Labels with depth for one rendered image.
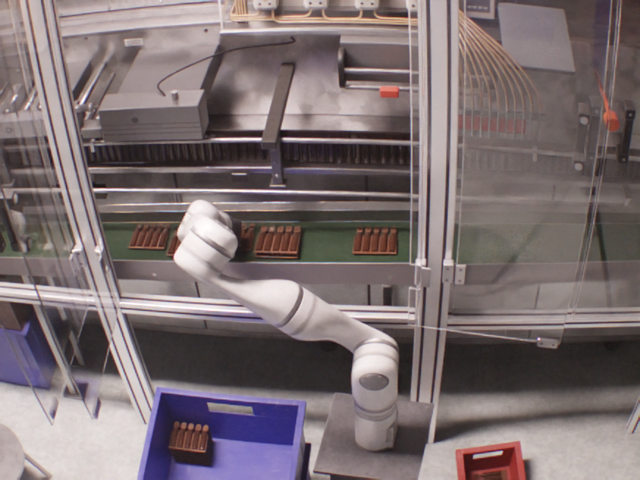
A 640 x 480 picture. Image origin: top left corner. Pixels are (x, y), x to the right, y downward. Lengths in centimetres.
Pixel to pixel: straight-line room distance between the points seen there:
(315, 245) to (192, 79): 52
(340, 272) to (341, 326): 48
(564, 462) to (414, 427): 77
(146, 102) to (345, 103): 58
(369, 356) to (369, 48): 78
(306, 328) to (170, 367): 130
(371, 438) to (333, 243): 56
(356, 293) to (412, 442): 74
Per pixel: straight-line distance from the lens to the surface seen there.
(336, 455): 204
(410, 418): 210
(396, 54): 220
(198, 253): 163
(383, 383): 181
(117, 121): 219
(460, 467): 253
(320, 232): 232
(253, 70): 240
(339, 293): 267
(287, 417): 234
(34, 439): 291
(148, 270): 235
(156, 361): 299
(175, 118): 214
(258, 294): 168
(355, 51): 221
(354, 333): 180
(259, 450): 246
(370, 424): 194
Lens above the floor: 228
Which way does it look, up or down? 43 degrees down
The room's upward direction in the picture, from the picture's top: 4 degrees counter-clockwise
